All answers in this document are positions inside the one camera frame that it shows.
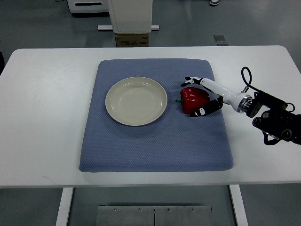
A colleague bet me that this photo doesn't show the black object at left edge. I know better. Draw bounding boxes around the black object at left edge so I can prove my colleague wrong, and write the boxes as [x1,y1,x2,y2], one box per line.
[0,52,5,74]

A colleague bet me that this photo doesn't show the cardboard box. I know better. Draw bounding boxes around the cardboard box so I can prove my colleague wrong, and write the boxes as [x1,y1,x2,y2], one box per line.
[115,33,149,48]

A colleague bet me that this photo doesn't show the white cabinet with slot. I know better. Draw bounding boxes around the white cabinet with slot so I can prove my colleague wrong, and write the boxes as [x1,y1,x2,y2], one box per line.
[67,0,109,14]

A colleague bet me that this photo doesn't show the cream round plate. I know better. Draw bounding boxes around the cream round plate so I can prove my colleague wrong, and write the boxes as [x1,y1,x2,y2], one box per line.
[105,77,167,126]

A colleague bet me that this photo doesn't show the white table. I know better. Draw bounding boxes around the white table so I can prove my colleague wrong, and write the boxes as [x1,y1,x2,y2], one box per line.
[0,46,301,201]

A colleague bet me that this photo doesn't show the red bell pepper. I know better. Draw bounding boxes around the red bell pepper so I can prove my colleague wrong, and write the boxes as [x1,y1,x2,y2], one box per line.
[176,87,211,114]

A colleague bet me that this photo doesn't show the blue textured mat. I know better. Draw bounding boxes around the blue textured mat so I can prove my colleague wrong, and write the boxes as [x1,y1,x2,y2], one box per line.
[79,59,233,172]

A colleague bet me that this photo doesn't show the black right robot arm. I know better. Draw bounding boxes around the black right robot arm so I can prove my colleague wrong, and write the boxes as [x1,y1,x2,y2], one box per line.
[240,66,301,145]

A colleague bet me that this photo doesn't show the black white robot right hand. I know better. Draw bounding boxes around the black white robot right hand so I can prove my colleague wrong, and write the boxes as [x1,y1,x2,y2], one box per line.
[181,77,252,117]

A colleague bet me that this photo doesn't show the metal floor plate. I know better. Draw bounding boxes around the metal floor plate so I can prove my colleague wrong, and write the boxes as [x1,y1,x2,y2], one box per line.
[214,35,229,46]

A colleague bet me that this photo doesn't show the grey metal base plate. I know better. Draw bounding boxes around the grey metal base plate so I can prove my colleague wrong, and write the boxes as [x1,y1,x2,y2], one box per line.
[96,206,214,226]

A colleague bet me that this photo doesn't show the white machine column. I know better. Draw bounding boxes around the white machine column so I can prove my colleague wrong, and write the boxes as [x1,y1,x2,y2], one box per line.
[97,0,159,33]

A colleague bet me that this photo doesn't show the person in dark trousers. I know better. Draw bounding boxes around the person in dark trousers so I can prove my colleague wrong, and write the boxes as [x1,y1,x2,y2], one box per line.
[210,0,220,7]

